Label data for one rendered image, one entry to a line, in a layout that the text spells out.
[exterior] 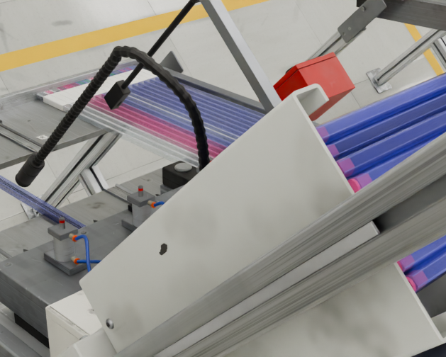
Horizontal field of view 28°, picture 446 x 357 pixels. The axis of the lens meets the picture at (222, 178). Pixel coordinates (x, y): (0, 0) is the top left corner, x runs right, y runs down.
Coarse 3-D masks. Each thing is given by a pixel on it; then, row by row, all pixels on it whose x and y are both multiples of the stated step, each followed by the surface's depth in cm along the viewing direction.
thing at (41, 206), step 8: (0, 176) 129; (0, 184) 128; (8, 184) 127; (8, 192) 127; (16, 192) 125; (24, 192) 125; (24, 200) 124; (32, 200) 122; (40, 200) 122; (40, 208) 121; (48, 208) 120; (56, 208) 120; (48, 216) 120; (56, 216) 118; (64, 216) 118; (72, 224) 116; (80, 224) 116
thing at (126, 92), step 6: (114, 84) 120; (120, 84) 120; (114, 90) 121; (120, 90) 120; (126, 90) 120; (108, 96) 122; (114, 96) 121; (120, 96) 120; (126, 96) 121; (108, 102) 123; (114, 102) 122; (120, 102) 122; (114, 108) 123
